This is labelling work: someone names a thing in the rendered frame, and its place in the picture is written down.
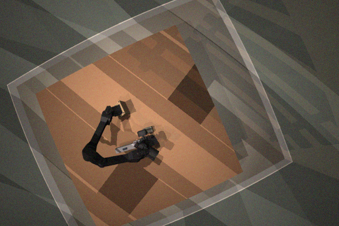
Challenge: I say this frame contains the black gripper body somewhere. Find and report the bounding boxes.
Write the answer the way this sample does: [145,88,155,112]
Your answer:
[137,129,149,148]

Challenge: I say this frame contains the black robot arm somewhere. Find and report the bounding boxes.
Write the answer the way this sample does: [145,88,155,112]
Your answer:
[82,104,159,168]

